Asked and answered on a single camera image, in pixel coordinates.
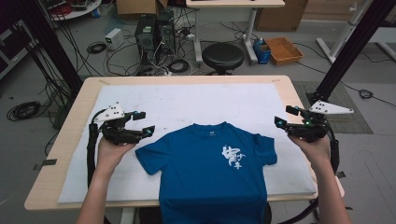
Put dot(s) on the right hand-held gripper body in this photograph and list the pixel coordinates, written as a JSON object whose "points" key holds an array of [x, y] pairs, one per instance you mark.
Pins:
{"points": [[308, 129]]}

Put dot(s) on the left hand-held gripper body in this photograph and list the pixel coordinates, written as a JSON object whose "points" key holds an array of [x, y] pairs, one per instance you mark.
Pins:
{"points": [[116, 132]]}

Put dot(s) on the blue t-shirt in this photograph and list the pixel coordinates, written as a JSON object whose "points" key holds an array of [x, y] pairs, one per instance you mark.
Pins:
{"points": [[205, 174]]}

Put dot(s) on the person's right hand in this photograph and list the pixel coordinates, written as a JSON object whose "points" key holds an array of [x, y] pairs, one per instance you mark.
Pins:
{"points": [[314, 149]]}

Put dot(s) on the person's left hand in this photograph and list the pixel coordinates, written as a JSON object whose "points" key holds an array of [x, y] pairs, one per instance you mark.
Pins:
{"points": [[109, 154]]}

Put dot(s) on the grey floor mat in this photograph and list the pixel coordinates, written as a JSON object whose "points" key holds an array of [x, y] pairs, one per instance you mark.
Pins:
{"points": [[348, 124]]}

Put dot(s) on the light wooden table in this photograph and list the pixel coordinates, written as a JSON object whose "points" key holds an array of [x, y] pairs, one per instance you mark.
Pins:
{"points": [[74, 130]]}

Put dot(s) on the white felt mat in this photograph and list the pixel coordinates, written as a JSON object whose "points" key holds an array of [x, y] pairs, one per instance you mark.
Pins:
{"points": [[186, 102]]}

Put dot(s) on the grey tape strip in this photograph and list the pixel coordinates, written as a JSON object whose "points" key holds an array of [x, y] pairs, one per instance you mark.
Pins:
{"points": [[46, 163], [341, 174]]}

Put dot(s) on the orange woven basket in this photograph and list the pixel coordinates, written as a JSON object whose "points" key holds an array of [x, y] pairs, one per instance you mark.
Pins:
{"points": [[283, 49]]}

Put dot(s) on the blue plastic container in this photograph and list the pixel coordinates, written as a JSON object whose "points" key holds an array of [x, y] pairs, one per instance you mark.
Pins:
{"points": [[261, 51]]}

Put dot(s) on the black computer tower green label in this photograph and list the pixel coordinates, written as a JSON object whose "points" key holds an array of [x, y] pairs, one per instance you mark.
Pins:
{"points": [[145, 37]]}

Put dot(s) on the small white power supply box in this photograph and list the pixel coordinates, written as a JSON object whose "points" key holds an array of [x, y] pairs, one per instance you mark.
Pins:
{"points": [[114, 38]]}

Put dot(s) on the black round stool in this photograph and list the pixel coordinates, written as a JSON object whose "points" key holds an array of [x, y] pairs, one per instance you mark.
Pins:
{"points": [[223, 56]]}

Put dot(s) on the white metal stand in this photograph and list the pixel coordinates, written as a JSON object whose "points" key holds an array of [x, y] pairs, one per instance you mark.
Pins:
{"points": [[342, 34]]}

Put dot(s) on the large closed cardboard box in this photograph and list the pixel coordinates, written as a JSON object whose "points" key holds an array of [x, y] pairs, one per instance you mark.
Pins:
{"points": [[280, 14]]}

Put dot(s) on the white desk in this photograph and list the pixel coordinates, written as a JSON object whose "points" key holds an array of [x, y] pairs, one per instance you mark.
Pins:
{"points": [[236, 3]]}

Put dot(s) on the round white table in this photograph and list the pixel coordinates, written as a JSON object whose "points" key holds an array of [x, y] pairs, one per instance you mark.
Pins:
{"points": [[77, 9]]}

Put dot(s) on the grey metal rack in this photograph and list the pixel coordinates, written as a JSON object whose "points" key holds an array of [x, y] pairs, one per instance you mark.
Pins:
{"points": [[12, 46]]}

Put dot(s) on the black metal frame post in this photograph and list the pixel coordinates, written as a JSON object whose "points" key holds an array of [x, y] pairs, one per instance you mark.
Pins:
{"points": [[53, 49], [351, 46]]}

